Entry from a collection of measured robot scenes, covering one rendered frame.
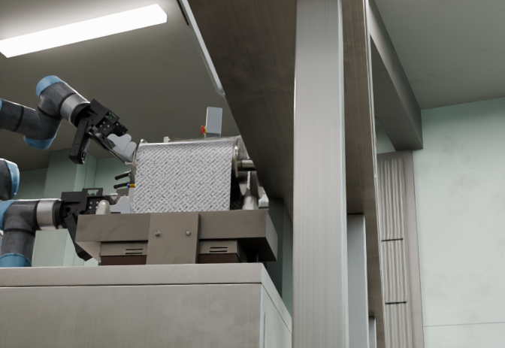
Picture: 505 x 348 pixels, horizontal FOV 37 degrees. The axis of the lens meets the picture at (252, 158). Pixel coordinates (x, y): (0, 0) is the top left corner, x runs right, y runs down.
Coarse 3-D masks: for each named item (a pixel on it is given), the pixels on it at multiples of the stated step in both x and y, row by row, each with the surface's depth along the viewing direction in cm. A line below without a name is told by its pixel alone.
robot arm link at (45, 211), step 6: (54, 198) 182; (42, 204) 180; (48, 204) 179; (54, 204) 180; (42, 210) 179; (48, 210) 178; (42, 216) 179; (48, 216) 178; (42, 222) 179; (48, 222) 179; (54, 222) 179; (42, 228) 181; (48, 228) 180; (54, 228) 180
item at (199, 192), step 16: (144, 176) 182; (160, 176) 181; (176, 176) 181; (192, 176) 180; (208, 176) 179; (224, 176) 178; (144, 192) 180; (160, 192) 179; (176, 192) 179; (192, 192) 178; (208, 192) 177; (224, 192) 177; (144, 208) 178; (160, 208) 178; (176, 208) 177; (192, 208) 176; (208, 208) 176; (224, 208) 175
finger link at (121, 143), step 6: (108, 138) 192; (114, 138) 192; (120, 138) 192; (126, 138) 192; (120, 144) 191; (126, 144) 191; (114, 150) 190; (120, 150) 190; (120, 156) 190; (126, 156) 190
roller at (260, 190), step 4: (252, 172) 205; (256, 172) 206; (252, 176) 205; (256, 176) 205; (252, 180) 205; (256, 180) 205; (252, 184) 206; (256, 184) 205; (252, 188) 206; (256, 188) 206; (260, 188) 211; (252, 192) 207; (256, 192) 207; (260, 192) 210; (256, 196) 208; (260, 196) 210
